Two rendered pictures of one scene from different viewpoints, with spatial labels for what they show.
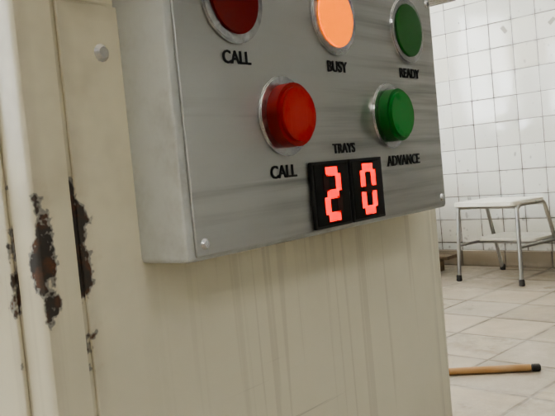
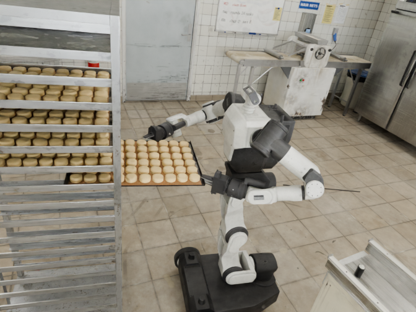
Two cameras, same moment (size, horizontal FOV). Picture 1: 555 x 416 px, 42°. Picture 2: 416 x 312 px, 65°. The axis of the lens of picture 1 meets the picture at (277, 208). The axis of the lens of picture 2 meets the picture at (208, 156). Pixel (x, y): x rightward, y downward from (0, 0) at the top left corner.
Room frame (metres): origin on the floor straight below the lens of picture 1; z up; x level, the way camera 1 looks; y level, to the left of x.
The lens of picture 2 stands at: (1.77, -0.36, 1.99)
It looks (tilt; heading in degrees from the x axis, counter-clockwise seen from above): 30 degrees down; 199
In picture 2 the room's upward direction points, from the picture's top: 9 degrees clockwise
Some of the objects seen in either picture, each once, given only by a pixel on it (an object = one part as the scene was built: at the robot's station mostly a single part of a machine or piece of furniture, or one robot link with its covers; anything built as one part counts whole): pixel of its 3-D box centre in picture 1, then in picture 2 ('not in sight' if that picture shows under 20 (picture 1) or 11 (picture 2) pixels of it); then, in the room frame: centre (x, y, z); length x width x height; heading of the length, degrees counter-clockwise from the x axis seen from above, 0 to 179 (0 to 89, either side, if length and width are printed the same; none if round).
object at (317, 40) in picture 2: not in sight; (310, 38); (-3.61, -0.90, 1.23); 0.58 x 0.19 x 0.07; 45
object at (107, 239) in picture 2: not in sight; (67, 242); (0.71, -1.55, 0.42); 0.64 x 0.03 x 0.03; 127
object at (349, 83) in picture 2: not in sight; (357, 88); (-4.89, 0.06, 0.33); 0.54 x 0.53 x 0.66; 45
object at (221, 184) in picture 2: not in sight; (226, 185); (0.56, -0.67, 1.13); 0.12 x 0.10 x 0.13; 96
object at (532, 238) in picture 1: (509, 238); not in sight; (4.11, -1.29, 0.23); 0.45 x 0.45 x 0.46; 37
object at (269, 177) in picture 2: not in sight; (250, 178); (0.26, -0.62, 1.01); 0.28 x 0.13 x 0.18; 127
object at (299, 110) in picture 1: (286, 115); not in sight; (0.35, -0.01, 0.76); 0.03 x 0.02 x 0.03; 141
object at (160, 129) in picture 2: not in sight; (158, 133); (0.34, -1.17, 1.14); 0.12 x 0.10 x 0.13; 172
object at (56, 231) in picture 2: not in sight; (66, 231); (0.71, -1.55, 0.51); 0.64 x 0.03 x 0.03; 127
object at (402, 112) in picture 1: (391, 115); not in sight; (0.43, -0.07, 0.76); 0.03 x 0.02 x 0.03; 141
